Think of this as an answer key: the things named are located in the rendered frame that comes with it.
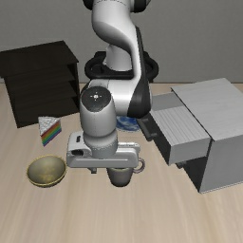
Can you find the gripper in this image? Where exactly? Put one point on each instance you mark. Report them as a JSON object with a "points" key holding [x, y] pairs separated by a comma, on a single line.
{"points": [[104, 158]]}

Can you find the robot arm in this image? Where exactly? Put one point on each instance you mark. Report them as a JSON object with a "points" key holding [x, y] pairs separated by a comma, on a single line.
{"points": [[120, 41]]}

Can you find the olive green mug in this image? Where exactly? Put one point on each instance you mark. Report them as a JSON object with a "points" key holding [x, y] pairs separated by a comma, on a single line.
{"points": [[120, 177]]}

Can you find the open grey cabinet drawer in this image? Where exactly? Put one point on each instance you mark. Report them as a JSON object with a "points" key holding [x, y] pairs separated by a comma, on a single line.
{"points": [[172, 126]]}

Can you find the grey cabinet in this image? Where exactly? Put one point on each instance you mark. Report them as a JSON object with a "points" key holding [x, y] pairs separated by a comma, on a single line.
{"points": [[215, 126]]}

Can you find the blue and white plate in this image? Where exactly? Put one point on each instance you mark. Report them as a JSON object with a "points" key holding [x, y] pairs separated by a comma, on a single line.
{"points": [[128, 124]]}

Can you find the olive green bowl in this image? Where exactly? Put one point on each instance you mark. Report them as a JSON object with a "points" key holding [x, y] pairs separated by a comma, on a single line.
{"points": [[46, 171]]}

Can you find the rainbow cake wedge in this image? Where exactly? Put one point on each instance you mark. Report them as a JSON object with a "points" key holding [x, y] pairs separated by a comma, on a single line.
{"points": [[49, 129]]}

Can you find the dark slatted rack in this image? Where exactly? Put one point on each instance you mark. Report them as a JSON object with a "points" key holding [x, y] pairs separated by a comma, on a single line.
{"points": [[41, 82]]}

